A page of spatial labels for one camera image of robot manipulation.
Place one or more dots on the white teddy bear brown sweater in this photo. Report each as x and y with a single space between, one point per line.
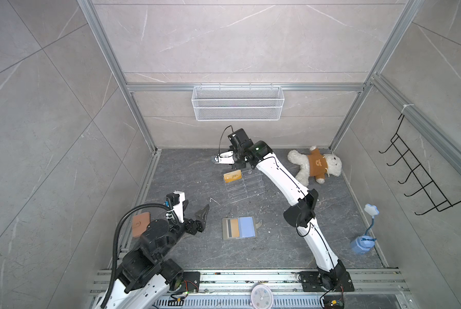
315 165

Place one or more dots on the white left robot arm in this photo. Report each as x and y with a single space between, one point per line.
145 274

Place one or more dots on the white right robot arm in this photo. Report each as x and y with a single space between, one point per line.
300 214

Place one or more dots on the white wire mesh basket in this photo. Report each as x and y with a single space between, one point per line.
237 103

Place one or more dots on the brown leather pouch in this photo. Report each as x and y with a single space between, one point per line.
140 223

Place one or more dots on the clear acrylic organizer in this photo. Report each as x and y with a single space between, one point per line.
249 186

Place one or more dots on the round white clock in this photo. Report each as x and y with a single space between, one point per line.
261 297

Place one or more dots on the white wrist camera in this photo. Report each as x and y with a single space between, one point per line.
224 158
175 202

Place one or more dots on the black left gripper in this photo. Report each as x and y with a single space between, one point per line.
199 224

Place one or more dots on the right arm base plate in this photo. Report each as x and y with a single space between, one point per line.
311 282

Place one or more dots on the black wire hook rack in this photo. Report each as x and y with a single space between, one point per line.
426 184

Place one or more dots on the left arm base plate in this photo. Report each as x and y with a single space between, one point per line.
189 282

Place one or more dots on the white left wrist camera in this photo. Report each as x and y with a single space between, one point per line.
175 202

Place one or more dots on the aluminium frame post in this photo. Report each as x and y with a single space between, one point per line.
93 20

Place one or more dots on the orange credit card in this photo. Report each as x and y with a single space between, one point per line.
234 228
232 176

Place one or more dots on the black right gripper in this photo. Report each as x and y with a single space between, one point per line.
233 149

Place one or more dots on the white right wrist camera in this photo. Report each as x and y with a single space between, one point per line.
224 158

